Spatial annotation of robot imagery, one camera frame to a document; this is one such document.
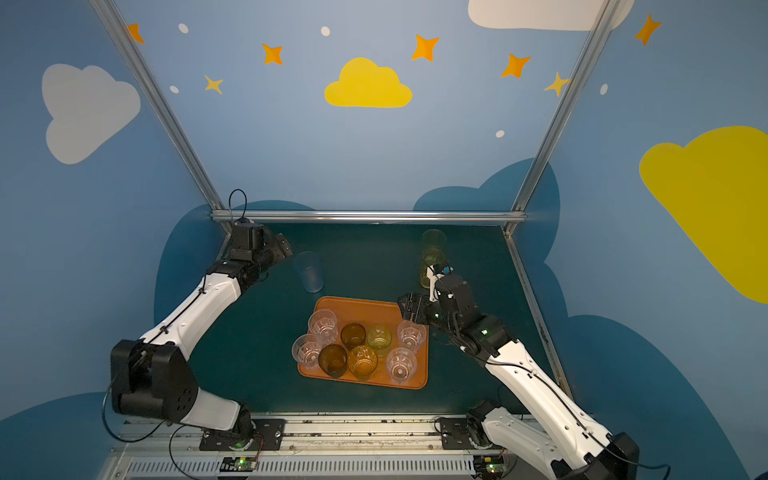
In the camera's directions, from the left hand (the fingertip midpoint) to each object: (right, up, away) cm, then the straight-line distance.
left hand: (281, 246), depth 87 cm
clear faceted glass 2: (+7, -31, -1) cm, 32 cm away
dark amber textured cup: (+16, -32, -4) cm, 37 cm away
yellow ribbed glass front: (+47, -4, +17) cm, 50 cm away
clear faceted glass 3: (+39, -27, +3) cm, 47 cm away
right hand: (+38, -14, -12) cm, 42 cm away
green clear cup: (+29, -28, +2) cm, 41 cm away
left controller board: (-4, -53, -17) cm, 56 cm away
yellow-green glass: (+47, +3, +14) cm, 50 cm away
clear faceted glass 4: (+36, -35, -1) cm, 50 cm away
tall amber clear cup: (+24, -34, -1) cm, 42 cm away
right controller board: (+56, -55, -16) cm, 80 cm away
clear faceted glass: (+12, -24, +4) cm, 27 cm away
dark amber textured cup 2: (+21, -27, +2) cm, 34 cm away
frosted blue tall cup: (+4, -6, +14) cm, 15 cm away
